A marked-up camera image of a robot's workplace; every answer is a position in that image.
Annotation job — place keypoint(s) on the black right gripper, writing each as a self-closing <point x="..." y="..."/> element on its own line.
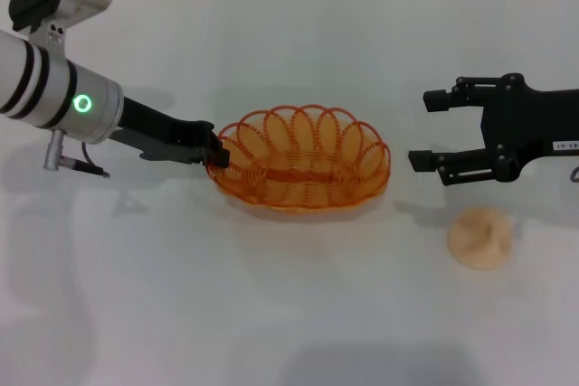
<point x="524" y="128"/>

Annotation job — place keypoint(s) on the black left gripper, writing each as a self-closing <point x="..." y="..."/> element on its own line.
<point x="149" y="137"/>

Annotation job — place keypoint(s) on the beige steamed bun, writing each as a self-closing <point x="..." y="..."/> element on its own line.
<point x="479" y="241"/>

